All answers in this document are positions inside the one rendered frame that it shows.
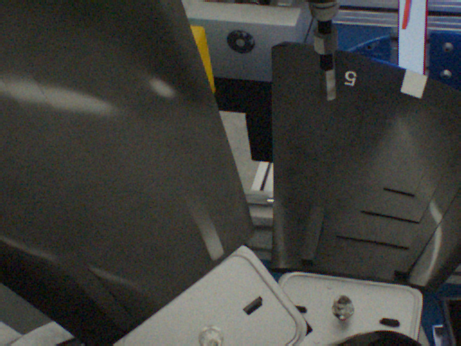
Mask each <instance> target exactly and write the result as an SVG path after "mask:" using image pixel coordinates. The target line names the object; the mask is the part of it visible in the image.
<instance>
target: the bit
mask: <svg viewBox="0 0 461 346"><path fill-rule="evenodd" d="M317 22H318V26H317V27H316V28H315V29H314V31H313V37H314V48H315V51H317V52H318V53H320V57H321V63H320V68H321V91H322V98H324V99H325V100H327V101H330V100H332V99H335V98H336V76H335V63H334V51H336V50H337V49H338V29H337V27H336V26H333V21H332V19H331V20H329V21H324V22H322V21H318V20H317Z"/></svg>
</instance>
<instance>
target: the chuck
mask: <svg viewBox="0 0 461 346"><path fill-rule="evenodd" d="M308 6H309V10H311V13H312V14H311V16H312V17H313V18H314V19H316V20H318V21H322V22H324V21H329V20H331V19H333V17H335V16H336V15H337V14H338V13H339V8H340V0H338V1H335V2H333V3H325V4H312V3H308Z"/></svg>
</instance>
